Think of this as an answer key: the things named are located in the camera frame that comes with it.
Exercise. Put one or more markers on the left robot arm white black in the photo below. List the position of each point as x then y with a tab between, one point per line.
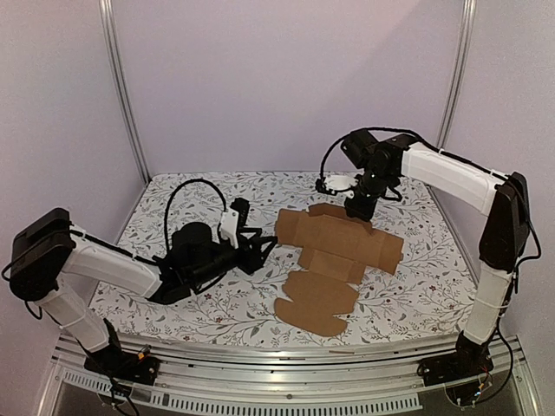
53	247

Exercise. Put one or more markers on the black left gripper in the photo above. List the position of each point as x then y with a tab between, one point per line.
252	262

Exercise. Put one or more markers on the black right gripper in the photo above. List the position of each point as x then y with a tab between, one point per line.
360	207

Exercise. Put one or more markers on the aluminium frame post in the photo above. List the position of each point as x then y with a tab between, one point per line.
460	63
114	57

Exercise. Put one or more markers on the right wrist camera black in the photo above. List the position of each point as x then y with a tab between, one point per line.
334	184

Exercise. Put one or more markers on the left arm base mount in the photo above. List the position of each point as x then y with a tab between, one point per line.
114	362

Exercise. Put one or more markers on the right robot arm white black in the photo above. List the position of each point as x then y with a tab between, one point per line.
499	199

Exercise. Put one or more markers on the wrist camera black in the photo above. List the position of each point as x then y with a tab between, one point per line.
334	184
232	220

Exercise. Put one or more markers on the right aluminium frame post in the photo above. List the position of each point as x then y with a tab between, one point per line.
460	63

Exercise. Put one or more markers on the floral patterned table mat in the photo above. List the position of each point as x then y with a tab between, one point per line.
430	294

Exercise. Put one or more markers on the brown cardboard box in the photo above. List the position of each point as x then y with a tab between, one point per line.
335	252

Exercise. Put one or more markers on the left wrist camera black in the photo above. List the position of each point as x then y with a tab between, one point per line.
232	220

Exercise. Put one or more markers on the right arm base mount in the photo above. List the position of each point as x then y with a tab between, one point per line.
467	360

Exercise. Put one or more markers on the front aluminium rail base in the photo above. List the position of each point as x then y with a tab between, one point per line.
373	379

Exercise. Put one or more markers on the left aluminium frame post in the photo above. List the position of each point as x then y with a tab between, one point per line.
114	57

